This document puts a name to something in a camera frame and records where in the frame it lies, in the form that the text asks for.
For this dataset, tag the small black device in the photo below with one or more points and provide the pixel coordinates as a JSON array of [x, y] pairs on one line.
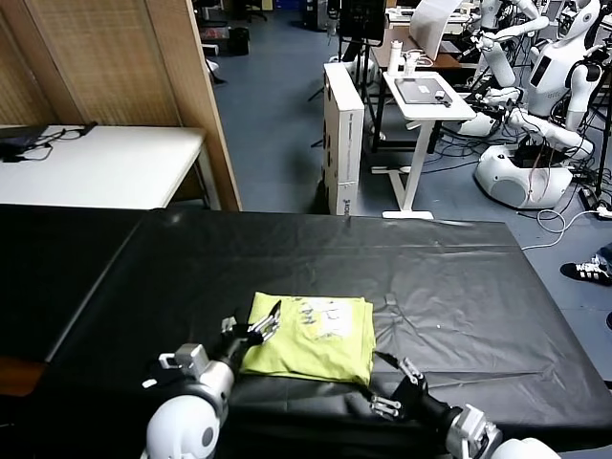
[[443, 99]]

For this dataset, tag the black tripod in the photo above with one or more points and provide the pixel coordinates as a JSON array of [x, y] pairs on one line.
[[600, 176]]

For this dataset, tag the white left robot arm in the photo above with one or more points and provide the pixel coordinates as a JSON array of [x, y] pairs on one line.
[[181, 430]]

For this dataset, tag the grey laptop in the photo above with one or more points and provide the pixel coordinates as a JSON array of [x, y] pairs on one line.
[[420, 92]]

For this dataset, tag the white adjustable side desk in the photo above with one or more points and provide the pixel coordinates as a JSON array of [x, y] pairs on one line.
[[459, 113]]

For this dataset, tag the white curved panel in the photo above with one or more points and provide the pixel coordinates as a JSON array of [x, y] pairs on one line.
[[428, 28]]

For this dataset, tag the white power strip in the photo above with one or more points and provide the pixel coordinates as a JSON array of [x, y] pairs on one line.
[[605, 210]]

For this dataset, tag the yellow-green t-shirt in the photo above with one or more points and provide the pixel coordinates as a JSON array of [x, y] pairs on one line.
[[306, 354]]

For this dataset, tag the black sneaker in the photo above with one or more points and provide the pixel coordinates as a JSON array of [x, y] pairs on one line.
[[585, 271], [609, 320]]

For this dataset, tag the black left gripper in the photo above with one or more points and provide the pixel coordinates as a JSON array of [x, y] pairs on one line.
[[234, 346]]

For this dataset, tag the tall white cardboard box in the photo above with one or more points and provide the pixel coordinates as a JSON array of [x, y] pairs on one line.
[[351, 153]]

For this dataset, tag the black monitor on stand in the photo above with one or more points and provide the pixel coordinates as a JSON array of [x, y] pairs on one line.
[[361, 19]]

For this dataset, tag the white rectangular table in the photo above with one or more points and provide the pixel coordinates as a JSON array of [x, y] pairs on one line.
[[110, 161]]

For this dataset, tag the black power adapter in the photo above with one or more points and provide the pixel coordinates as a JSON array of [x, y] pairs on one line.
[[13, 159]]

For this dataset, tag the black pouch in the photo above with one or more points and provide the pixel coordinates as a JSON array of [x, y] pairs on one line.
[[15, 142]]

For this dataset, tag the white humanoid robot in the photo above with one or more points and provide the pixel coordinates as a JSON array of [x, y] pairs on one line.
[[552, 69], [502, 67]]

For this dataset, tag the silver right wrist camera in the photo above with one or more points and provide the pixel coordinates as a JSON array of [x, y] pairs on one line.
[[473, 430]]

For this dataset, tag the black plastic table cover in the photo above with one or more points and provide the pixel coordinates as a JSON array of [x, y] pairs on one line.
[[430, 287]]

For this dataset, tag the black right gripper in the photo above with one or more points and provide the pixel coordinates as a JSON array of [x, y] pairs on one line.
[[421, 404]]

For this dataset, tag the black bin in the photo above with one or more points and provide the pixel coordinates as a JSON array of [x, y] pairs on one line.
[[239, 42]]

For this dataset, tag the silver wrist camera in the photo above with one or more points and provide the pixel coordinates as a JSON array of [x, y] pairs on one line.
[[191, 356], [473, 430]]

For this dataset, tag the white bottle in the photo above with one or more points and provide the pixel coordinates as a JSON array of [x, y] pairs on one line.
[[394, 59]]

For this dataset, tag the brown desk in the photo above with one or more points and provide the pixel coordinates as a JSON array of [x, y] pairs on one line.
[[450, 59]]

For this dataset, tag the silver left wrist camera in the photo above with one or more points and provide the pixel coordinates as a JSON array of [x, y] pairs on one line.
[[191, 356]]

